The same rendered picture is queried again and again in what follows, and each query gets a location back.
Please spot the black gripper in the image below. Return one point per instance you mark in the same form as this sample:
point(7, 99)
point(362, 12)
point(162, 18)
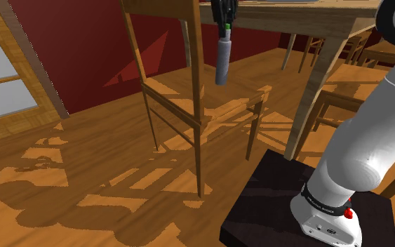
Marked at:
point(222, 10)

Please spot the grey bottle with green cap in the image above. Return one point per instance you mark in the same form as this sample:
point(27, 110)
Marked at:
point(223, 58)

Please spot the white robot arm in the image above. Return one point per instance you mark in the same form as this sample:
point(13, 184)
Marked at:
point(364, 150)

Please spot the wooden chair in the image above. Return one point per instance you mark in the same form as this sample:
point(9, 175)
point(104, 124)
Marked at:
point(197, 68)
point(351, 78)
point(352, 42)
point(380, 54)

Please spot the wooden table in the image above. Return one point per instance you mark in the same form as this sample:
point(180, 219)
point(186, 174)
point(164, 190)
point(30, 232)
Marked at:
point(286, 17)

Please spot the dark robot stand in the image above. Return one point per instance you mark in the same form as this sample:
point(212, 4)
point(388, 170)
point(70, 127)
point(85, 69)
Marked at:
point(269, 191)

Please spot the wooden framed glass door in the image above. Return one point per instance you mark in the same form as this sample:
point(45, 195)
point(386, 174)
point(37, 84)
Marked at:
point(2, 92)

